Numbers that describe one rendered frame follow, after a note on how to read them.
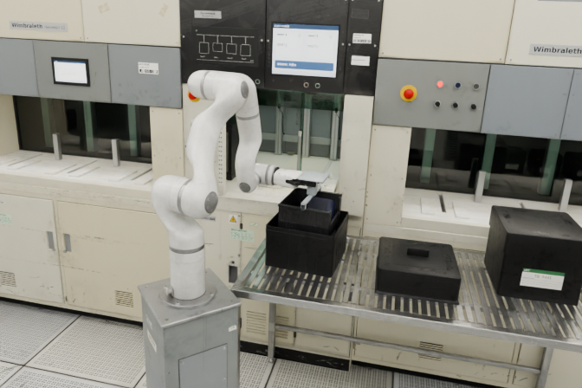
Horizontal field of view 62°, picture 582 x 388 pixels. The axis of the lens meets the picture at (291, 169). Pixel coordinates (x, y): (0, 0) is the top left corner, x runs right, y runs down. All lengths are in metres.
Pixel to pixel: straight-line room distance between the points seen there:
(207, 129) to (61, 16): 1.21
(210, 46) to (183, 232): 0.94
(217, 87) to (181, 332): 0.81
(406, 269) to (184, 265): 0.77
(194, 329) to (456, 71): 1.39
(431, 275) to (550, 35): 1.03
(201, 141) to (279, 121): 1.51
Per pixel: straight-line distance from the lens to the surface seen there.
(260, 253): 2.04
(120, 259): 2.76
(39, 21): 2.68
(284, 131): 3.12
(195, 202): 1.53
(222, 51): 2.21
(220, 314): 1.71
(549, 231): 1.94
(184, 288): 1.70
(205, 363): 1.79
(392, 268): 1.79
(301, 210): 1.83
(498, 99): 2.11
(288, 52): 2.12
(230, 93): 1.59
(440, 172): 2.63
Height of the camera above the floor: 1.68
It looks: 17 degrees down
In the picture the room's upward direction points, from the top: 2 degrees clockwise
